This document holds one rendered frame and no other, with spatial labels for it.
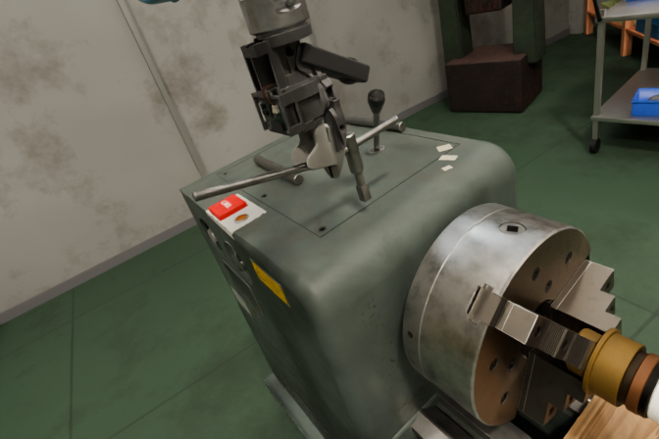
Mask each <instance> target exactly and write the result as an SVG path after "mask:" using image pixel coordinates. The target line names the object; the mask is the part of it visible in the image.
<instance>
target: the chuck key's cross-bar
mask: <svg viewBox="0 0 659 439"><path fill-rule="evenodd" d="M398 122H399V118H398V117H397V116H394V117H392V118H390V119H389V120H387V121H385V122H383V123H381V124H380V125H378V126H376V127H375V128H373V129H371V130H370V131H368V132H366V133H365V134H363V135H361V136H360V137H358V138H356V140H357V143H358V147H359V146H361V145H362V144H364V143H365V142H367V141H369V140H370V139H372V138H374V137H375V136H377V135H378V134H380V133H382V132H383V131H385V130H387V129H388V128H390V127H391V126H393V125H395V124H396V123H398ZM309 170H310V169H309V168H308V167H307V163H302V164H298V165H294V166H290V167H287V168H283V169H279V170H275V171H269V172H265V173H261V174H257V175H253V176H250V177H246V178H242V179H239V180H235V181H232V182H228V183H224V184H220V185H216V186H212V187H209V188H205V189H201V190H197V191H193V192H192V198H193V200H194V201H196V202H197V201H200V200H204V199H207V198H211V197H215V196H218V195H222V194H225V193H229V192H232V191H235V190H239V189H242V188H246V187H250V186H253V185H257V184H260V183H264V182H268V181H271V180H275V179H279V178H282V177H286V176H289V175H293V174H297V173H300V172H303V171H309Z"/></svg>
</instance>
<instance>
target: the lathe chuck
mask: <svg viewBox="0 0 659 439"><path fill-rule="evenodd" d="M509 222H513V223H518V224H520V225H522V226H523V227H524V228H525V229H526V231H525V232H523V233H521V234H517V235H509V234H505V233H503V232H501V231H500V230H499V227H500V226H501V225H502V224H505V223H509ZM590 252H591V251H590V246H589V243H588V241H587V239H586V237H585V235H584V234H583V232H582V231H581V230H580V229H578V228H577V227H574V226H571V225H567V224H564V223H562V222H559V221H555V220H552V219H546V218H543V217H540V216H536V215H533V214H530V213H527V212H523V211H520V210H516V209H505V210H501V211H498V212H495V213H493V214H491V215H489V216H488V217H486V218H485V219H483V220H481V221H480V222H479V223H478V224H476V225H475V226H474V227H473V228H472V229H471V230H470V231H469V232H468V233H467V234H466V235H465V236H464V237H463V238H462V240H461V241H460V242H459V243H458V245H457V246H456V247H455V249H454V250H453V251H452V253H451V254H450V256H449V257H448V259H447V260H446V262H445V264H444V265H443V267H442V269H441V271H440V273H439V275H438V277H437V279H436V281H435V283H434V285H433V288H432V290H431V293H430V296H429V299H428V302H427V305H426V308H425V312H424V316H423V321H422V326H421V334H420V357H421V363H422V367H423V370H424V372H425V374H426V376H427V378H428V379H429V381H430V382H431V383H432V384H434V385H435V386H436V387H437V388H439V389H440V390H441V391H442V392H444V393H445V394H446V395H447V396H449V397H450V398H452V399H453V400H454V401H456V402H457V403H458V404H459V405H460V406H461V407H463V408H464V409H465V410H466V411H467V412H469V413H470V414H471V415H473V416H474V417H475V418H476V419H478V420H479V421H480V422H482V423H483V424H486V425H492V426H493V425H500V424H503V423H506V422H508V421H510V420H512V419H513V418H515V417H516V412H517V408H518V403H519V398H520V393H521V388H522V384H523V379H524V374H525V369H526V364H527V359H528V358H527V357H526V356H525V355H523V354H522V351H521V345H522V343H521V342H520V341H518V340H516V339H514V338H513V337H511V336H509V335H507V334H506V333H504V332H502V331H500V330H499V329H497V328H495V327H493V326H490V325H488V324H486V323H484V322H482V321H479V322H478V324H476V323H474V322H473V321H471V318H472V316H471V315H470V314H469V312H470V310H471V308H472V306H473V304H474V302H475V300H476V298H477V296H478V294H479V292H480V290H481V288H485V287H486V285H489V286H491V287H493V290H492V293H494V294H496V295H498V296H501V297H503V298H505V299H507V300H509V301H512V302H514V303H516V304H518V305H520V306H523V307H525V308H527V309H529V310H531V311H533V312H535V313H537V311H536V308H537V307H538V306H539V305H540V304H541V303H542V302H543V301H545V300H547V299H549V300H555V298H556V297H557V296H558V294H559V293H560V292H561V290H562V289H563V288H564V286H565V285H566V284H567V282H568V281H569V280H570V279H571V277H572V276H573V275H574V273H575V272H576V271H577V269H578V268H579V267H580V265H581V264H582V263H583V261H584V260H585V258H586V257H587V256H588V255H589V253H590Z"/></svg>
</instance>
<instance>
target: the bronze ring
mask: <svg viewBox="0 0 659 439"><path fill-rule="evenodd" d="M579 334H580V335H582V336H584V337H586V338H588V339H590V340H592V341H594V342H596V343H597V344H596V346H595V347H594V349H593V351H592V353H591V355H590V357H589V360H588V362H587V365H586V367H585V370H580V369H578V368H576V367H574V366H572V365H570V364H568V363H566V366H567V368H568V370H570V371H572V372H574V373H575V374H577V375H579V376H581V377H582V378H583V391H584V393H586V394H588V395H592V394H595V395H596V396H598V397H600V398H601V399H603V400H605V401H606V402H608V403H610V404H612V405H613V406H615V407H617V408H618V407H621V406H622V405H625V407H626V409H627V410H628V411H630V412H632V413H634V414H635V415H639V416H641V417H643V418H648V417H647V414H646V413H647V408H648V404H649V401H650V398H651V396H652V393H653V391H654V389H655V387H656V384H657V382H658V381H659V356H658V355H655V354H653V353H649V354H648V353H646V347H645V346H644V345H642V344H640V343H637V342H635V341H633V340H632V339H630V338H628V337H625V336H623V335H621V332H620V330H619V329H616V328H614V327H613V328H610V329H608V330H607V331H606V332H605V333H604V334H603V335H601V334H599V333H597V332H595V331H593V330H591V329H588V328H584V329H582V330H581V331H580V332H579Z"/></svg>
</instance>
